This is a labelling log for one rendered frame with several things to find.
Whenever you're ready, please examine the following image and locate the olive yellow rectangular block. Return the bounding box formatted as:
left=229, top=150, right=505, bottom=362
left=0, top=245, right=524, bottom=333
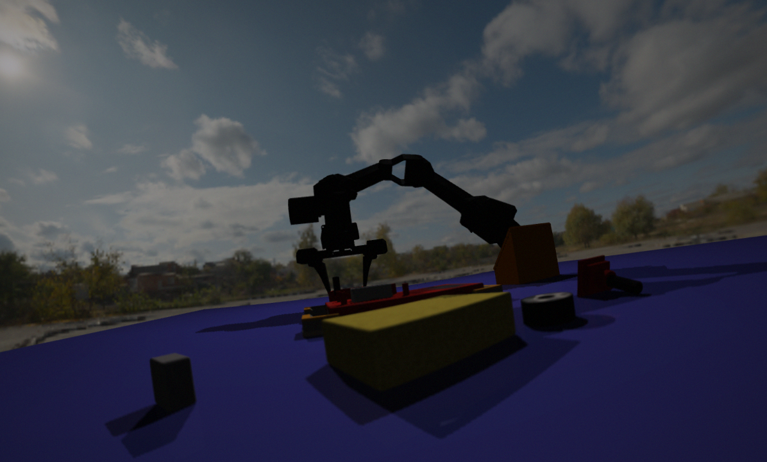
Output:
left=321, top=292, right=516, bottom=391

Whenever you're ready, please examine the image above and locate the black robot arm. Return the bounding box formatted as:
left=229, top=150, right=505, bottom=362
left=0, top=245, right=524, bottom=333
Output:
left=288, top=154, right=520, bottom=252

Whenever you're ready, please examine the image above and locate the red car hood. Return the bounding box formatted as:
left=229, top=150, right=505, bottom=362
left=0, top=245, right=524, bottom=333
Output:
left=328, top=288, right=352, bottom=302

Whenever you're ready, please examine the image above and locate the black toy tyre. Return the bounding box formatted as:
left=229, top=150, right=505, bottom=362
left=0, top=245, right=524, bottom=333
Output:
left=521, top=292, right=576, bottom=327

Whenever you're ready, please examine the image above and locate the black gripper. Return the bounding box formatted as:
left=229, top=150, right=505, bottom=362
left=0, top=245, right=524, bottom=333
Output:
left=296, top=217, right=387, bottom=293

